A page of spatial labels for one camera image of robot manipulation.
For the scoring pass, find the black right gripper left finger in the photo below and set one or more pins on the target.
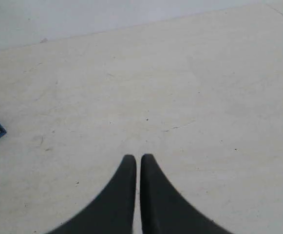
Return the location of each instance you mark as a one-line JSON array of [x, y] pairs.
[[112, 211]]

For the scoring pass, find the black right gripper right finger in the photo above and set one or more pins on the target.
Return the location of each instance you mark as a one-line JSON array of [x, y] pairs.
[[164, 210]]

